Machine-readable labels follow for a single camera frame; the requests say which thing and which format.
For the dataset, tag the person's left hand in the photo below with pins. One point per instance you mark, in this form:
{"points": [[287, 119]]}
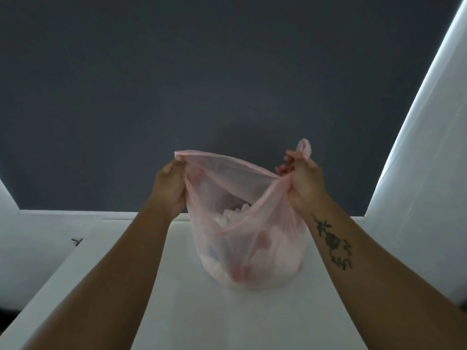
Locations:
{"points": [[169, 193]]}

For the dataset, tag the person's right hand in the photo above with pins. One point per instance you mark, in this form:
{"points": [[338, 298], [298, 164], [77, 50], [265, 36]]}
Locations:
{"points": [[308, 185]]}

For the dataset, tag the pink plastic bag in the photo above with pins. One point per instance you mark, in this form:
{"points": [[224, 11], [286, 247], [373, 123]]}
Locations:
{"points": [[219, 178]]}

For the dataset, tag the person's right forearm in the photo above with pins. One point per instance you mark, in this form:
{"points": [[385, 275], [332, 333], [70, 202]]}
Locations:
{"points": [[383, 287]]}

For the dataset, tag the person's left forearm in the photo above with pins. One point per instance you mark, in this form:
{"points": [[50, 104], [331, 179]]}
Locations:
{"points": [[109, 287]]}

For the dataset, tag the dark grey window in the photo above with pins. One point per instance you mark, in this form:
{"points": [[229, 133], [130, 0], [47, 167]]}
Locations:
{"points": [[219, 69]]}

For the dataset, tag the white cabinet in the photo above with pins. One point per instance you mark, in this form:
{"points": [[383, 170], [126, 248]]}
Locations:
{"points": [[219, 320]]}

